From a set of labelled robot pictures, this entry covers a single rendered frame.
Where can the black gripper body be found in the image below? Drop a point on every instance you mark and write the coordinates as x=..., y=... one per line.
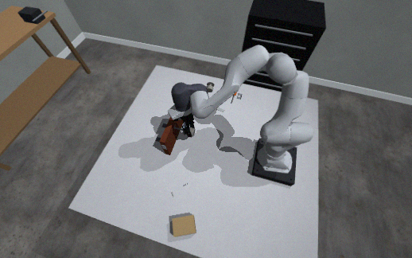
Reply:
x=186, y=118

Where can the brown cardboard box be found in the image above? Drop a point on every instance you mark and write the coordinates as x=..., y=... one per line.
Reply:
x=183, y=225

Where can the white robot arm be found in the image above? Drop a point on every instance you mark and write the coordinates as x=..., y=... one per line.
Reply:
x=279, y=134

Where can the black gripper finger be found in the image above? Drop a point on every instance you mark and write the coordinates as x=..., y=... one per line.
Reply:
x=186, y=129
x=191, y=122

